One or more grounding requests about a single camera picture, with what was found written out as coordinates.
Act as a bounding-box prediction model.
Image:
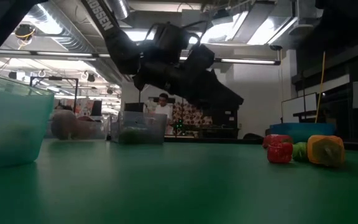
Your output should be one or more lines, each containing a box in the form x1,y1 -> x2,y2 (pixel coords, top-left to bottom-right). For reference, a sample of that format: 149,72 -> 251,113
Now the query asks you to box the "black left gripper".
134,46 -> 244,110

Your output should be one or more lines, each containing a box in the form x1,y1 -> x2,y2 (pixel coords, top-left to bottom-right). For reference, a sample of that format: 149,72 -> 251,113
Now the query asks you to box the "green cucumber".
118,128 -> 142,144

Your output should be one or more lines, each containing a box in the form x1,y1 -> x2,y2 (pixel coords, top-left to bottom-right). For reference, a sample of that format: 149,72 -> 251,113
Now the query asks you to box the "dark red beet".
50,109 -> 77,141

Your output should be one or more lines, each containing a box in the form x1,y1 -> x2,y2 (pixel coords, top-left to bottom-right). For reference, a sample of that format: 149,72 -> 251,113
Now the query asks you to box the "black cabinet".
213,107 -> 239,139

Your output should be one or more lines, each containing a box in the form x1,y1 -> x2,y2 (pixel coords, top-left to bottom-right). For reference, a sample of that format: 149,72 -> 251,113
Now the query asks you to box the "patterned sofa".
172,101 -> 213,127

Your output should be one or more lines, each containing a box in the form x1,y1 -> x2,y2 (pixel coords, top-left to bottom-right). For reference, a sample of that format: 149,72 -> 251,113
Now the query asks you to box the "person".
154,92 -> 173,135

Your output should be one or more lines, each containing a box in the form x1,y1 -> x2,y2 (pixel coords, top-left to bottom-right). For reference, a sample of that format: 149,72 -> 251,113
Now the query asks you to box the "smoky grey plastic bin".
110,111 -> 168,145

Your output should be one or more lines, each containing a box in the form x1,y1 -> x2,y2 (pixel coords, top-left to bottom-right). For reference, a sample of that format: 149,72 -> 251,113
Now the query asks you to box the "whiteboard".
281,92 -> 318,124

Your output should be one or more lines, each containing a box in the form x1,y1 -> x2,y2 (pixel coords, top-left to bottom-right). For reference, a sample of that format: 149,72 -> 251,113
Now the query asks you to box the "small red bell pepper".
266,142 -> 294,164

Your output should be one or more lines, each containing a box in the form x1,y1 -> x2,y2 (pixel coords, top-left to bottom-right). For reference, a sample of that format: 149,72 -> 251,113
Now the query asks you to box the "small green pepper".
291,142 -> 309,162

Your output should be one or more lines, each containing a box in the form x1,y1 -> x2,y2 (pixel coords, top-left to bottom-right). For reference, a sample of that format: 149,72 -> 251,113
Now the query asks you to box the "yellow pole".
314,51 -> 326,124

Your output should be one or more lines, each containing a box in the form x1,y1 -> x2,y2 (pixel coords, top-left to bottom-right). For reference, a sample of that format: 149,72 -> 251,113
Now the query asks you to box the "blue plastic bin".
268,123 -> 337,144

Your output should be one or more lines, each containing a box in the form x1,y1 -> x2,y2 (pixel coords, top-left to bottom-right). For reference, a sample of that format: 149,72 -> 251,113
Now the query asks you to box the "clear plastic bin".
53,108 -> 110,141

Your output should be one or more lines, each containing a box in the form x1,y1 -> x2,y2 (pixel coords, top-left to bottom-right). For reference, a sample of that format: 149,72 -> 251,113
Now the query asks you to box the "orange carrot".
306,134 -> 346,168

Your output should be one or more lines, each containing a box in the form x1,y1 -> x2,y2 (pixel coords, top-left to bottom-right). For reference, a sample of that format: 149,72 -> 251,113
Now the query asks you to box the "black monitor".
91,100 -> 103,116

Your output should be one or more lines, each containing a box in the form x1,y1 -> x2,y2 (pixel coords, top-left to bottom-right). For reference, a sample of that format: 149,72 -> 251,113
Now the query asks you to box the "green table mat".
0,138 -> 358,224

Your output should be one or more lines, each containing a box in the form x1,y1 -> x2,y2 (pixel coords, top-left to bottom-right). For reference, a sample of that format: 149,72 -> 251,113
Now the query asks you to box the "long ceiling light strip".
0,49 -> 281,66

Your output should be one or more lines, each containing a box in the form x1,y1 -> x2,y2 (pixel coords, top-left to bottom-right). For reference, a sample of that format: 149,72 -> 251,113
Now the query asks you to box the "black round ceiling device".
14,24 -> 37,41

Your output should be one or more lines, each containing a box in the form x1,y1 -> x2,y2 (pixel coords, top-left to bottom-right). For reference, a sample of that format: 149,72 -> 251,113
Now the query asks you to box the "teal plastic bin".
0,72 -> 55,170

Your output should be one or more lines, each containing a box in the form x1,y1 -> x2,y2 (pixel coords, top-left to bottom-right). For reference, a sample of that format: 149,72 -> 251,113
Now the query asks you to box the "black aluminium table frame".
163,136 -> 358,152

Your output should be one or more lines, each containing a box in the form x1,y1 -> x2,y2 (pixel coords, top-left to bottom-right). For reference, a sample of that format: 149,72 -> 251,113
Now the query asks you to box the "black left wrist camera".
152,23 -> 191,65

